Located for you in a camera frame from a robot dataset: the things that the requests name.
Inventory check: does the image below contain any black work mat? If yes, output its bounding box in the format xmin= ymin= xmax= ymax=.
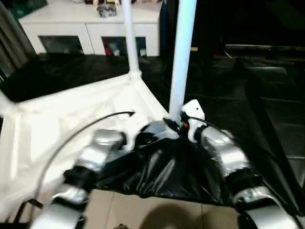
xmin=0 ymin=50 xmax=305 ymax=215

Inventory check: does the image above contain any small grey bundle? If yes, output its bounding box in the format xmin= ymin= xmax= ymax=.
xmin=95 ymin=2 xmax=118 ymax=18

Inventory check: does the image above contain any grey window curtain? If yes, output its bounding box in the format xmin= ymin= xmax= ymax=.
xmin=0 ymin=2 xmax=36 ymax=77

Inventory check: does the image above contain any white plastic table top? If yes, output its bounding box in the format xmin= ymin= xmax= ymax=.
xmin=0 ymin=72 xmax=182 ymax=218

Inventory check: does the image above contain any white plastic table leg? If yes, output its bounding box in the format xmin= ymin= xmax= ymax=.
xmin=168 ymin=0 xmax=197 ymax=122
xmin=0 ymin=90 xmax=14 ymax=111
xmin=122 ymin=0 xmax=142 ymax=79

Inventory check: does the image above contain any white glass-door cabinet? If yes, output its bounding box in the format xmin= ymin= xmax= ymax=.
xmin=19 ymin=0 xmax=162 ymax=57

